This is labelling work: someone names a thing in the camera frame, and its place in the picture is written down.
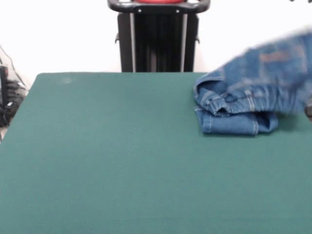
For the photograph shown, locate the blue denim jeans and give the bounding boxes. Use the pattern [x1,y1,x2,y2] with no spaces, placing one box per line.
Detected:
[194,30,312,137]

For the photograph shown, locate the dark green table cloth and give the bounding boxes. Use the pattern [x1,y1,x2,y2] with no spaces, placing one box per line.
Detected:
[0,72,312,234]

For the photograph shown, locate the black chair base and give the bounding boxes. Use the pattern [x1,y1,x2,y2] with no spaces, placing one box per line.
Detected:
[304,102,312,122]

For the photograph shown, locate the black electronics box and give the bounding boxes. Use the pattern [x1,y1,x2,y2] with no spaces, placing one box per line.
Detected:
[0,65,9,106]

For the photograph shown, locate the black robot pedestal stand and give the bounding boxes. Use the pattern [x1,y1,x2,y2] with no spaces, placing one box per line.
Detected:
[107,0,212,73]

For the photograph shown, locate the black cable bundle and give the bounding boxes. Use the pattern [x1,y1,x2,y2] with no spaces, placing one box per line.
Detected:
[0,79,27,127]

